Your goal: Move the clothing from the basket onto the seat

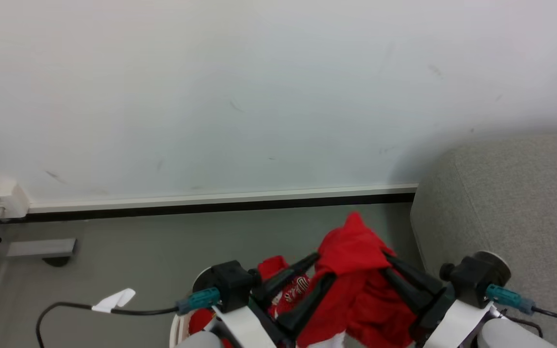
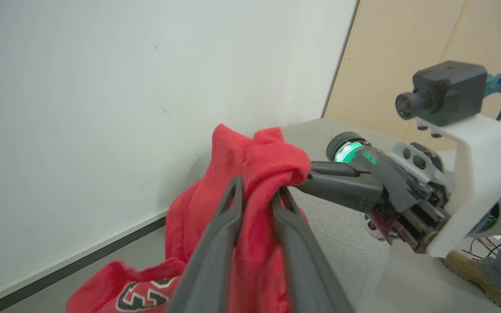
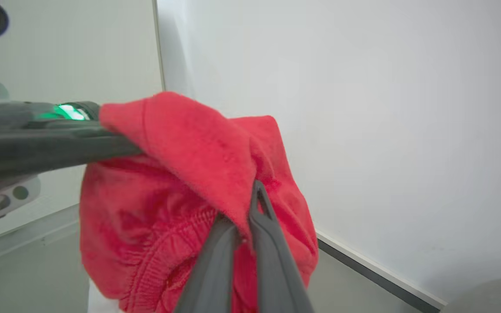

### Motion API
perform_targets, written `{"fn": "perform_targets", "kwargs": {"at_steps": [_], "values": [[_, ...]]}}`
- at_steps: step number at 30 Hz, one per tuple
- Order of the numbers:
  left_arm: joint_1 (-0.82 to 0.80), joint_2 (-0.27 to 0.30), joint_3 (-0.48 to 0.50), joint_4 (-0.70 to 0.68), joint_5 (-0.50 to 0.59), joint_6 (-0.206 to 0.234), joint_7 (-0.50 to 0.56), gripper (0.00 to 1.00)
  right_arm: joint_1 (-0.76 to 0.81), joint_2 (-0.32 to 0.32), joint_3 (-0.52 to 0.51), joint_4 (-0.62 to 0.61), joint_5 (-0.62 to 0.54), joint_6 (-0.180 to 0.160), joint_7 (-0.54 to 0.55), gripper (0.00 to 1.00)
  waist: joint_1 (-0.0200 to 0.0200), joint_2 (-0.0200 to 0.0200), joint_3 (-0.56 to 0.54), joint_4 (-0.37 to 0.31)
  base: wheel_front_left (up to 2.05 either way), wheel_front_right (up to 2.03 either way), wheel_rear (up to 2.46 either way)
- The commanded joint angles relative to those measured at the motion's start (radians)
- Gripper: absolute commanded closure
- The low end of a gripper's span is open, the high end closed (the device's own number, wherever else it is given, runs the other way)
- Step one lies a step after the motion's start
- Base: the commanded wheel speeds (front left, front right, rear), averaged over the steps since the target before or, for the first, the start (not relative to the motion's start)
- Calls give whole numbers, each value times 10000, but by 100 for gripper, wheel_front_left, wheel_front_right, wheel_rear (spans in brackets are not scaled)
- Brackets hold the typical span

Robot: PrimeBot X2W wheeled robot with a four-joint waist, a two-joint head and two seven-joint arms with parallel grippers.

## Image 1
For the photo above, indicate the red garment with white print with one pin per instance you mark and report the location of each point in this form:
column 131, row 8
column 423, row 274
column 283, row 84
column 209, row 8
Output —
column 290, row 287

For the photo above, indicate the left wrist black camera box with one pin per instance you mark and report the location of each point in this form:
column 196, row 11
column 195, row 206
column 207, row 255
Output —
column 230, row 282

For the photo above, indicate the white and black baseboard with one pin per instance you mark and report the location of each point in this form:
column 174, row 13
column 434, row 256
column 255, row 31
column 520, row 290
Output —
column 220, row 200

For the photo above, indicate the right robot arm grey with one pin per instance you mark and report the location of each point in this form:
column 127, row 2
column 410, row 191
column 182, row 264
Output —
column 510, row 336

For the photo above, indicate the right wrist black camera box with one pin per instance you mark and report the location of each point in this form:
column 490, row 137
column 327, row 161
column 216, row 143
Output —
column 476, row 278

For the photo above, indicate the grey fabric sofa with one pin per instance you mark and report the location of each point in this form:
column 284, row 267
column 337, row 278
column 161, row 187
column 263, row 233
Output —
column 520, row 203

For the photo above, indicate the grey furniture foot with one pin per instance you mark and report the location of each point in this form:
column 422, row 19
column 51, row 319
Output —
column 41, row 247

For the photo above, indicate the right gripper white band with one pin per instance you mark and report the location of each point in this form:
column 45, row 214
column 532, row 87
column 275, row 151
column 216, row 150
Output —
column 452, row 324

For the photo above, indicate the white wall socket box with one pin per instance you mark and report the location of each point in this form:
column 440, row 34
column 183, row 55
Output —
column 0, row 199

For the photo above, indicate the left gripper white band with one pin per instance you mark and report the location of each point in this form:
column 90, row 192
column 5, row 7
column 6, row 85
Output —
column 244, row 326

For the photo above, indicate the red clothing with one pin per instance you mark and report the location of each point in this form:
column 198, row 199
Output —
column 356, row 270

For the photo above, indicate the white laundry basket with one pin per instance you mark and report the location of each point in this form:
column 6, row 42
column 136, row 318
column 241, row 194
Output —
column 179, row 324

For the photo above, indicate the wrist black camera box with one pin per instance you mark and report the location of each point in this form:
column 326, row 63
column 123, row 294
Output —
column 476, row 278
column 230, row 282

